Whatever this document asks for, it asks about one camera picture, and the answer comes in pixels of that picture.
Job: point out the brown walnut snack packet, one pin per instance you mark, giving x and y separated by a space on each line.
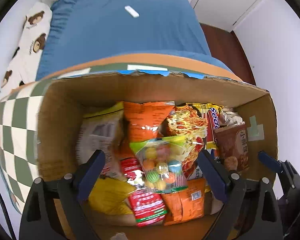
233 147

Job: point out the blue bed sheet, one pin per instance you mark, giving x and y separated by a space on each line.
88 30

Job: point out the white remote on bed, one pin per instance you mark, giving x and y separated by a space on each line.
131 11

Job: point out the silver grey snack packet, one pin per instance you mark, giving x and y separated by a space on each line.
228 117

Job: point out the white door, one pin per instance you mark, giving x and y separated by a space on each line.
222 14

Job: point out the clear yellow-edged snack bag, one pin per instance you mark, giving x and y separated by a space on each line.
102 130

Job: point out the yellow snack packet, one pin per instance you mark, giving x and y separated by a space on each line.
109 196

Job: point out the orange pinched snack packet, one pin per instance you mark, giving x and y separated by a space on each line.
144 119

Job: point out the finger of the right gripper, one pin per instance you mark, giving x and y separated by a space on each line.
270 162

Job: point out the teddy bear print blanket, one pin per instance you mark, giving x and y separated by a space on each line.
24 64

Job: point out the colourful candy ball bag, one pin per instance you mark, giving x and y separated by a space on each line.
161 161

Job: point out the green white checkered mat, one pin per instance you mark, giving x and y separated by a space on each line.
19 108

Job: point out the red spicy strip packet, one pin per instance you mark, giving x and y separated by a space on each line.
148 207

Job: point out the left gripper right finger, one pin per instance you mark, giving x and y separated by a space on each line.
249 206

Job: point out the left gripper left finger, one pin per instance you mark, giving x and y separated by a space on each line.
40 219

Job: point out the yellow red instant noodle packet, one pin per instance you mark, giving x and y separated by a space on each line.
197 122

